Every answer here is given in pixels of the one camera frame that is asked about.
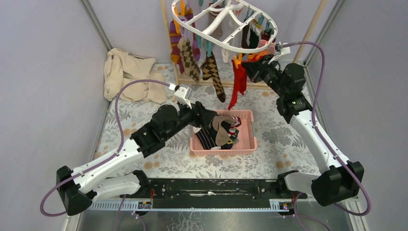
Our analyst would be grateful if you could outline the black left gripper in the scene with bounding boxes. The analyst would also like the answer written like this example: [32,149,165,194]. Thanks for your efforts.
[163,99,217,141]

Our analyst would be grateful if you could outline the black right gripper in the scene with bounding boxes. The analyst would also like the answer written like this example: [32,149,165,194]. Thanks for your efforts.
[240,54,287,98]

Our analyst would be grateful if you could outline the black pinstriped sock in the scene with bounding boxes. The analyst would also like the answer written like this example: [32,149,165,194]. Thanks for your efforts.
[192,125,221,150]

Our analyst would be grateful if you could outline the beige long sock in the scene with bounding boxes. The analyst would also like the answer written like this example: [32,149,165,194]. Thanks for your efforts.
[212,115,242,146]

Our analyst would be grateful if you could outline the teal green sock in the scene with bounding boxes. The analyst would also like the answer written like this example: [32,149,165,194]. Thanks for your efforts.
[228,126,239,142]

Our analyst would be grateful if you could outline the brown argyle sock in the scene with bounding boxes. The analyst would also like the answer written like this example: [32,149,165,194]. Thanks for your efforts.
[200,52,226,103]

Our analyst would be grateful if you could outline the pink sock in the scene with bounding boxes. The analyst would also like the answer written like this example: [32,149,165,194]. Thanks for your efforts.
[258,39,275,55]

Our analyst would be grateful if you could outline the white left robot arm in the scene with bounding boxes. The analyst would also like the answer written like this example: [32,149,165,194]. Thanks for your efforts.
[57,102,217,216]

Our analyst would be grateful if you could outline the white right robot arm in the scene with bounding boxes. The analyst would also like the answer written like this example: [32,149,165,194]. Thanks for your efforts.
[241,57,365,206]

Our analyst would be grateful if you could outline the wooden hanger stand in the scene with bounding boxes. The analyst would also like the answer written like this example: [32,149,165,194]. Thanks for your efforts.
[160,0,328,90]

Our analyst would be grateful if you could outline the white round clip hanger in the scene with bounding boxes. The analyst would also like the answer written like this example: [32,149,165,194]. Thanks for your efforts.
[170,0,278,56]

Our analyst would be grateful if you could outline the red sock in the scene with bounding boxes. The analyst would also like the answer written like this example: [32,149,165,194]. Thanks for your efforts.
[228,60,247,110]

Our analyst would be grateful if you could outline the green dotted sock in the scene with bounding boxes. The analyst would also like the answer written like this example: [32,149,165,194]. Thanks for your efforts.
[248,28,259,49]

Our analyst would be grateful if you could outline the tan argyle sock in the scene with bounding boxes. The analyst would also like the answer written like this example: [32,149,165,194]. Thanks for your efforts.
[178,37,201,83]

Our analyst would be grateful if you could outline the pink plastic basket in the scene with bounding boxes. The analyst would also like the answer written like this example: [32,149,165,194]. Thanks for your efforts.
[190,110,257,156]

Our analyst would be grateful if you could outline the magenta purple striped sock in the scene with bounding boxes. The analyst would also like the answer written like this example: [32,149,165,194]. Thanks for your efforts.
[169,20,201,74]

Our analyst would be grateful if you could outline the cream crumpled cloth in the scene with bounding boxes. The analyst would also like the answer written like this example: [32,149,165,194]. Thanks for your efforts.
[103,48,167,103]

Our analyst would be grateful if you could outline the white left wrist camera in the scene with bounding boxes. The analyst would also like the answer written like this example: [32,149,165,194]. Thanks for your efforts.
[169,83,192,109]

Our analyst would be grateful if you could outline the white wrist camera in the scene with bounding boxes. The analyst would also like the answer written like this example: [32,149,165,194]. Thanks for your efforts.
[268,44,291,64]
[169,83,192,109]

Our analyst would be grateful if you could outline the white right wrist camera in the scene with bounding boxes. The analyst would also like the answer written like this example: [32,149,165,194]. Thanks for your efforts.
[268,44,291,64]

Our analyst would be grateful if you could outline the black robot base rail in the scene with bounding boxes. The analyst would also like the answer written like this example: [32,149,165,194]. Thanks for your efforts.
[121,177,304,213]

